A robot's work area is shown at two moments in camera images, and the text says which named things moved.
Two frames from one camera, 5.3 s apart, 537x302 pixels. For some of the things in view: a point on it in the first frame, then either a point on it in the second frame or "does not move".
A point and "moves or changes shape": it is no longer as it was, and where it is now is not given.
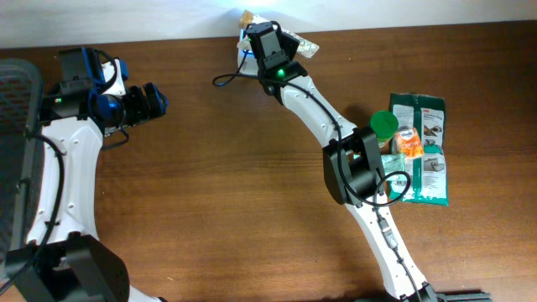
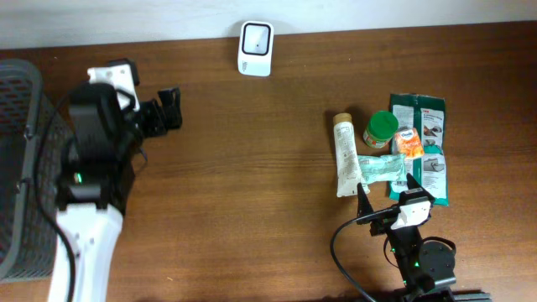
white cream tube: [304, 47] moves or changes shape
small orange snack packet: [407, 142] does not move
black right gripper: [292, 42] to [382, 225]
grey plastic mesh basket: [22, 156] does not move
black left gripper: [140, 105] to [155, 118]
